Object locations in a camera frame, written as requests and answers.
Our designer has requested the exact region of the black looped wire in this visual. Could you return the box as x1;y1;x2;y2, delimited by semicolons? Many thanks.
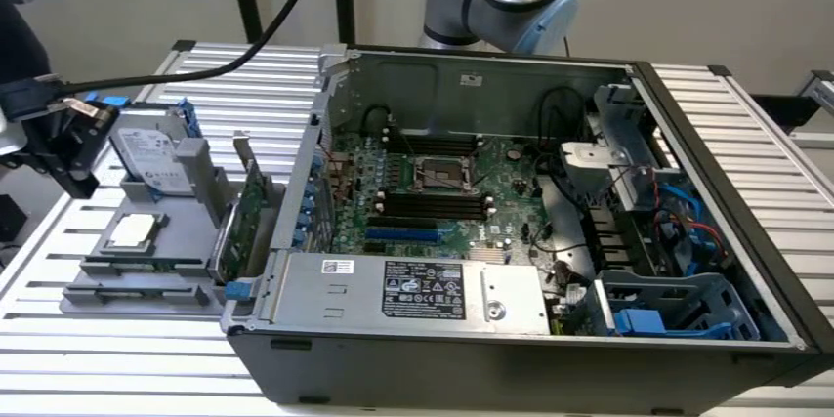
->
537;86;589;141
362;104;394;136

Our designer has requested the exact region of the aluminium frame with black block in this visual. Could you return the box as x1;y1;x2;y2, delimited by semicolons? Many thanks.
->
748;68;834;146

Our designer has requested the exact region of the copper heatsink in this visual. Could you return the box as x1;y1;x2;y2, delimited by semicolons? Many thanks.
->
324;152;360;204

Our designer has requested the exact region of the blue grey disk bay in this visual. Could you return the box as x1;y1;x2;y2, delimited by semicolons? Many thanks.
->
584;269;765;342

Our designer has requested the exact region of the green graphics card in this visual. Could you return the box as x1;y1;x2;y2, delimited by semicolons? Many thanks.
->
209;129;277;287

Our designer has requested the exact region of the blue disk bracket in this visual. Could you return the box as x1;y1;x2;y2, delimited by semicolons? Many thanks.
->
83;92;201;141

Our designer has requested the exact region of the black box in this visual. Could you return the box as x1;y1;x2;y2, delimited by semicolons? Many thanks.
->
0;193;31;243

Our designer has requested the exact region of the black RAM slot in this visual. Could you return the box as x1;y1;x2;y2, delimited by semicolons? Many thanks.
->
376;189;494;200
389;143;481;152
374;203;494;214
389;131;481;141
373;210;493;222
376;196;494;207
389;137;481;146
389;147;481;158

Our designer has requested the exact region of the silver hard disk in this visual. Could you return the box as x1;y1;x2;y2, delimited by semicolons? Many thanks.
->
106;111;198;194

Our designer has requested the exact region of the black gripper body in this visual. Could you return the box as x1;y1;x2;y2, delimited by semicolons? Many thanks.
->
18;99;123;200

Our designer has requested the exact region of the red wire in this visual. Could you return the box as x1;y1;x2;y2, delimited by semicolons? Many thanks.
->
689;221;731;258

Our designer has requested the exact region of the blue wire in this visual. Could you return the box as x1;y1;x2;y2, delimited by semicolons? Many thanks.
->
654;181;733;272

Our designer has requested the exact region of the green motherboard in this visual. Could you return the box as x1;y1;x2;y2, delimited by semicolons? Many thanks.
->
317;132;557;268

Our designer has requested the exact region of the silver metal drive cage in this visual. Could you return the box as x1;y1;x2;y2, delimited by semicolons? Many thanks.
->
558;83;688;214

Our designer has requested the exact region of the grey parts rack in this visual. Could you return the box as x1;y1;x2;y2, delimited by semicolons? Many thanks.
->
59;137;290;314

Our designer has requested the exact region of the CPU socket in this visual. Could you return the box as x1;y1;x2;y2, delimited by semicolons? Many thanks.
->
406;154;478;194

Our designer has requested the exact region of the black open PC case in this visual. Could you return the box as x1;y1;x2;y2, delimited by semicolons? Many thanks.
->
219;43;834;407

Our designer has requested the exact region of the silver power supply unit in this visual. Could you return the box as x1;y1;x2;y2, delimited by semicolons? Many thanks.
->
254;252;557;336

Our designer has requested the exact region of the long black expansion slot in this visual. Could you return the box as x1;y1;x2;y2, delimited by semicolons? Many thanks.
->
366;217;440;231

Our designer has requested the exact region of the thick black cable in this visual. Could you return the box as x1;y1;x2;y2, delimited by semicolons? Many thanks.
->
59;0;326;95

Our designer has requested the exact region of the blue case latch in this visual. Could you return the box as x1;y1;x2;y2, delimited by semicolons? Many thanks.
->
223;277;254;302

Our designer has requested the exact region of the blue expansion slot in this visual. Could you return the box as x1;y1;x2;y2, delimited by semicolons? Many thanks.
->
362;228;441;246

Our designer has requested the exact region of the green RAM stick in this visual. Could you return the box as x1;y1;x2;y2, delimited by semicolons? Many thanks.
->
83;258;205;275

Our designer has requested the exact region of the black cable connector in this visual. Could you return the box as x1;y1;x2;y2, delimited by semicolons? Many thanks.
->
0;75;69;121

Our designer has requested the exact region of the silver CPU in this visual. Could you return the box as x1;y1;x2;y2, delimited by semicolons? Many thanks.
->
106;213;166;248

